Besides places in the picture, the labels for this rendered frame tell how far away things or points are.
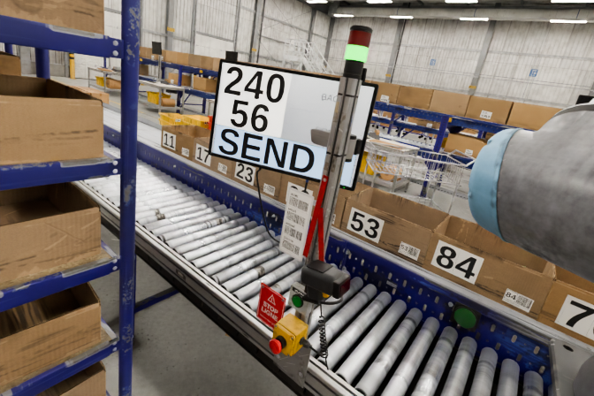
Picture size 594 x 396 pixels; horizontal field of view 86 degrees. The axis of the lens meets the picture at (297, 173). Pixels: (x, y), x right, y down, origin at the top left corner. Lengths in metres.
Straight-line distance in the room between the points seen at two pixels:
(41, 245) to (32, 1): 0.38
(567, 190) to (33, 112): 0.70
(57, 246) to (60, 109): 0.24
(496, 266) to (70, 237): 1.26
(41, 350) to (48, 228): 0.24
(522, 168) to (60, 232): 0.71
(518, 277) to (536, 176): 0.95
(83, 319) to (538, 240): 0.77
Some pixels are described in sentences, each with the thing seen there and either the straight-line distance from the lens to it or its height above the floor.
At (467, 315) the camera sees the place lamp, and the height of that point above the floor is 0.83.
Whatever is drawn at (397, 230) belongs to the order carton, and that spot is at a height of 1.00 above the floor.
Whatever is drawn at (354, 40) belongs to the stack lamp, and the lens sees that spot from 0.78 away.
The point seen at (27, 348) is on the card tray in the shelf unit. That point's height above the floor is 1.00.
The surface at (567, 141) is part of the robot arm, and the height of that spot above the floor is 1.51.
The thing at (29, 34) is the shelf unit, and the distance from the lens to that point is 0.59.
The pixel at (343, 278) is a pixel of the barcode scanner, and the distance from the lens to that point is 0.82.
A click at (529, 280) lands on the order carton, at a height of 1.01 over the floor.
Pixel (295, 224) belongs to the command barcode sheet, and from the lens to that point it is 0.90.
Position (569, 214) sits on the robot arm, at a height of 1.44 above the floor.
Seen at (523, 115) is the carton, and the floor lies 1.56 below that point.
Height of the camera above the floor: 1.53
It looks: 16 degrees down
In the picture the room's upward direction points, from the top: 10 degrees clockwise
